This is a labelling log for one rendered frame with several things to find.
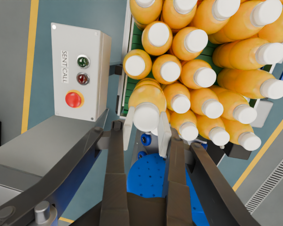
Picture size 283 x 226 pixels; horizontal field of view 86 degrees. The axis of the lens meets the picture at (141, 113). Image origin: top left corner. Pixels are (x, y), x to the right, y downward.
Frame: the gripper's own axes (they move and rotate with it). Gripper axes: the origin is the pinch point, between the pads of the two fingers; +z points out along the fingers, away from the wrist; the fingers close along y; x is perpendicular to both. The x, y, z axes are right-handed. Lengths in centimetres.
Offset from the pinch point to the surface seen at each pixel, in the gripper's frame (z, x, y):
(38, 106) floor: 125, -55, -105
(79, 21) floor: 125, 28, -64
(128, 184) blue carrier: 12.8, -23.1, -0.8
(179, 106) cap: 14.2, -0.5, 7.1
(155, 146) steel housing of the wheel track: 32.7, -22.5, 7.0
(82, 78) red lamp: 14.3, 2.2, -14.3
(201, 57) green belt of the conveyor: 35.4, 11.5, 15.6
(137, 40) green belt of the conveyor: 35.5, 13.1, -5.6
